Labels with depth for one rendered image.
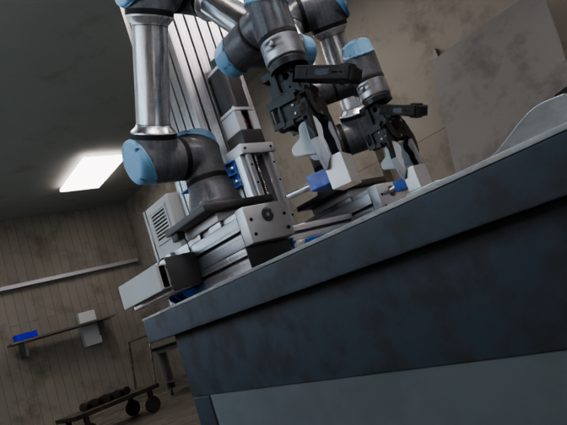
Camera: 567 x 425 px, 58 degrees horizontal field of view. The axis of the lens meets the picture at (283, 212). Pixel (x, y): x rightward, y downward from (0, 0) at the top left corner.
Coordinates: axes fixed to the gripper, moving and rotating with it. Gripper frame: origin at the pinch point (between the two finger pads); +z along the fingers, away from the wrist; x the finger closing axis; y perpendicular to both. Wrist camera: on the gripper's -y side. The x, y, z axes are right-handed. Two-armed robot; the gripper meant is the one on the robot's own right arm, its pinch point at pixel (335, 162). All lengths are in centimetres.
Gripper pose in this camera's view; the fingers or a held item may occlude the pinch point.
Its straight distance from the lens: 88.2
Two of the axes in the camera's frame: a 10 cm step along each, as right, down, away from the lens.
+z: 3.2, 9.3, -1.6
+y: -8.2, 3.6, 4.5
